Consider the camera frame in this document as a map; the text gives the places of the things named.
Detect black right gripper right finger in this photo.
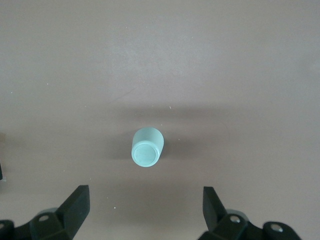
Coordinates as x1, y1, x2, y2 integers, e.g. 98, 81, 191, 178
201, 186, 251, 240

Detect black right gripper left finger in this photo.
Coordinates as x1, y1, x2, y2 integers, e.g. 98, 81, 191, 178
14, 184, 90, 240

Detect pale green plastic cup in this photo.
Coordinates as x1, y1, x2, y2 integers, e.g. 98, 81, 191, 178
130, 127, 165, 168

